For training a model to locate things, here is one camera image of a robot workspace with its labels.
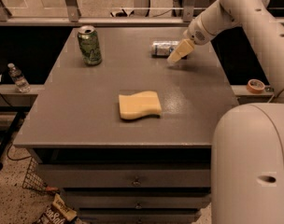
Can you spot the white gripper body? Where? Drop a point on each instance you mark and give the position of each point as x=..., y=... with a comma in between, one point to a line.
x=196, y=34

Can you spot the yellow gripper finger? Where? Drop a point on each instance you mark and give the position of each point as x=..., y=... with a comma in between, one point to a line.
x=184, y=47

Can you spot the silver blue redbull can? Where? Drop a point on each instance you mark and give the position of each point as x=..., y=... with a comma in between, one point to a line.
x=163, y=48

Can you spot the yellow sponge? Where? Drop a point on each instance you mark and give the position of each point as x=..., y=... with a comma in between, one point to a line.
x=139, y=105

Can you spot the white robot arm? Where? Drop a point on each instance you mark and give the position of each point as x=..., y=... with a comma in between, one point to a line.
x=247, y=153

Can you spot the green soda can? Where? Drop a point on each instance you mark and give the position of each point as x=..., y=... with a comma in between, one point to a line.
x=89, y=45

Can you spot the roll of tape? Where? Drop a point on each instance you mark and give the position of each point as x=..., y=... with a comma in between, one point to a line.
x=255, y=86

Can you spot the clear plastic water bottle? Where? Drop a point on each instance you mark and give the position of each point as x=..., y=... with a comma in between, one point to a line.
x=18, y=78

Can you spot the top grey drawer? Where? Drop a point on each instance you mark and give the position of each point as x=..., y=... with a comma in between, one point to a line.
x=84, y=176

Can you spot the grey drawer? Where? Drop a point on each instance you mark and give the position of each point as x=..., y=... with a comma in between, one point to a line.
x=142, y=216
x=136, y=199
x=84, y=176

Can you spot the middle grey drawer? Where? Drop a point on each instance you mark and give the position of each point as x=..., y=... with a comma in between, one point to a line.
x=136, y=199

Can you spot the bottom grey drawer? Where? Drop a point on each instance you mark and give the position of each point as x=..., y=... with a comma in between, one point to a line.
x=142, y=216

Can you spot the snack chip bag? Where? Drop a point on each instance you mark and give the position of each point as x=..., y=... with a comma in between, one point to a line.
x=57, y=213

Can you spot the metal railing frame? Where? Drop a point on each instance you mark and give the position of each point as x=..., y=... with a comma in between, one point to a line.
x=100, y=12

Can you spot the wire basket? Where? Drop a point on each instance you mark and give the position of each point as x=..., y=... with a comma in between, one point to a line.
x=32, y=181

